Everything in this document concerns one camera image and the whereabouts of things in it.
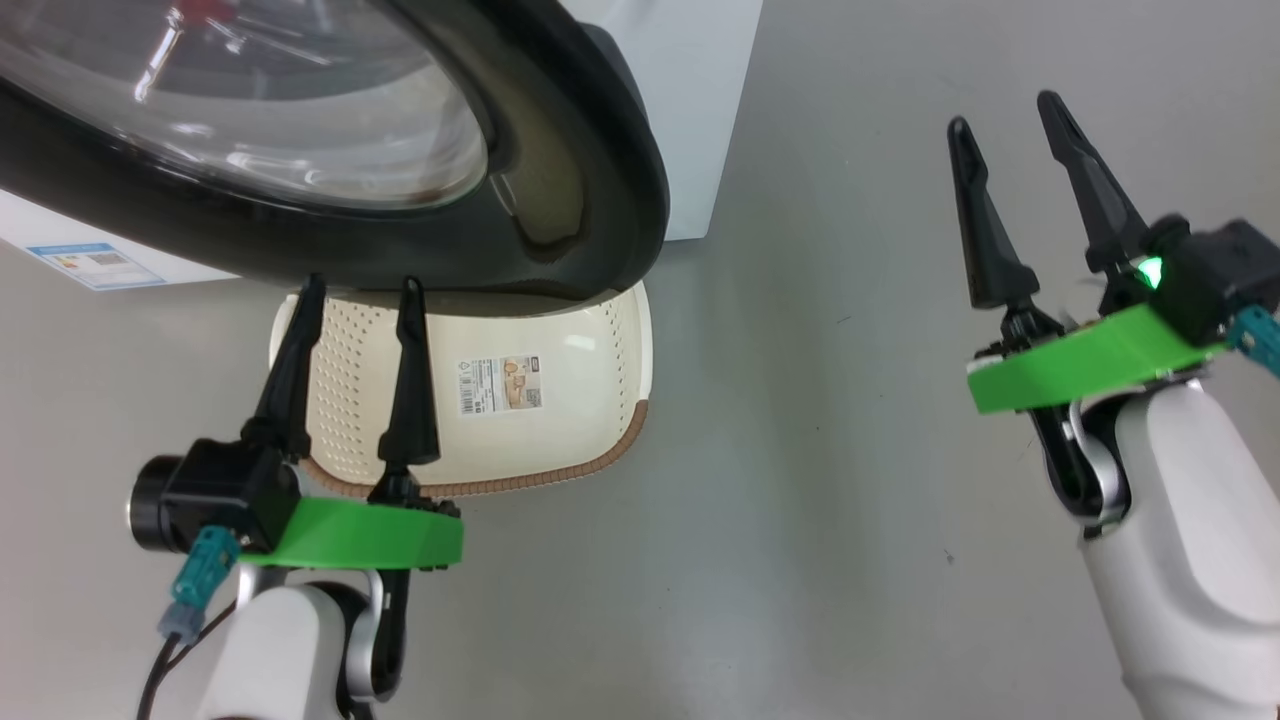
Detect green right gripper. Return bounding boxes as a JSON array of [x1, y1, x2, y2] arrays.
[[947, 89, 1228, 416]]

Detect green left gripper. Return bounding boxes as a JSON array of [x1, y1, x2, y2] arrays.
[[238, 274, 465, 573]]

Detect dark round washing machine door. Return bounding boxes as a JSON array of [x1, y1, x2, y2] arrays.
[[0, 0, 672, 303]]

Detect printed basket label sticker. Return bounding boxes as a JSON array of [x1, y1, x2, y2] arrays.
[[457, 354, 545, 417]]

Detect cream laundry basket brown rim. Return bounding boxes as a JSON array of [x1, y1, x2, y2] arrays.
[[269, 279, 656, 499]]

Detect white washing machine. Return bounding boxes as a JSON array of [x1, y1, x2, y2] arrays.
[[0, 0, 764, 293]]

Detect blue energy label sticker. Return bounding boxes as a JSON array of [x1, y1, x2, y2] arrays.
[[27, 242, 168, 292]]

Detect left teal plug black cable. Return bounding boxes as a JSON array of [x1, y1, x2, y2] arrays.
[[136, 527, 242, 720]]

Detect right teal plug cable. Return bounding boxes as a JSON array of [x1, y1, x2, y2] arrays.
[[1227, 304, 1280, 380]]

